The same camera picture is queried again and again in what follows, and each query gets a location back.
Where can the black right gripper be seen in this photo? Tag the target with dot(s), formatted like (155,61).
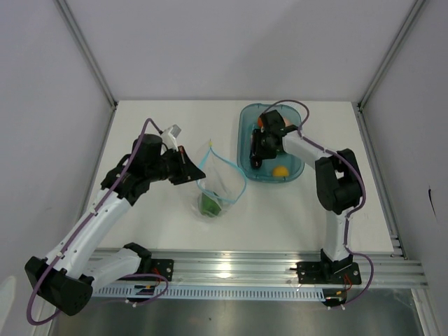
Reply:
(257,134)

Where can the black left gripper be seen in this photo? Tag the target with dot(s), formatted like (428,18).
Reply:
(190,170)

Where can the clear zip top bag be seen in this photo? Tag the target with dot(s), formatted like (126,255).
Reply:
(224,181)

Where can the green bell pepper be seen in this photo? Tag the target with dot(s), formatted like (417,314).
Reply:
(208,206)

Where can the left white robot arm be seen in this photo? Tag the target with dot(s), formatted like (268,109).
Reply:
(63,277)

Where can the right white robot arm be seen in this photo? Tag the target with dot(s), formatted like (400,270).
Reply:
(339,188)

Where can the teal plastic tub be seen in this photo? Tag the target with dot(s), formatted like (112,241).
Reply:
(248,123)

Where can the yellow lemon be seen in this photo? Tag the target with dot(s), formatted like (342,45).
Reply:
(280,171)

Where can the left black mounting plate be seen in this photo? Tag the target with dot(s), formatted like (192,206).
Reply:
(163,267)

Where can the black mounting plate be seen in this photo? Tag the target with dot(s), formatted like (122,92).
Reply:
(315,273)
(163,267)

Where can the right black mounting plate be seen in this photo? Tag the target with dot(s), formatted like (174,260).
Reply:
(315,273)

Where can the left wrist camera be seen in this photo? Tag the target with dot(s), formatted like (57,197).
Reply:
(169,136)

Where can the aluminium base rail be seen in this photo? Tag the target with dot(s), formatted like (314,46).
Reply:
(276,269)

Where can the right aluminium frame post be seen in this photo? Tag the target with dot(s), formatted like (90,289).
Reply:
(396,45)

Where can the aluminium frame post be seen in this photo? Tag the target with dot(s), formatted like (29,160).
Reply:
(82,44)
(396,45)

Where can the white slotted cable duct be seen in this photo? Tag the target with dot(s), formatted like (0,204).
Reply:
(139,291)

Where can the left aluminium frame post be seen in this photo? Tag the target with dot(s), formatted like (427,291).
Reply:
(82,44)

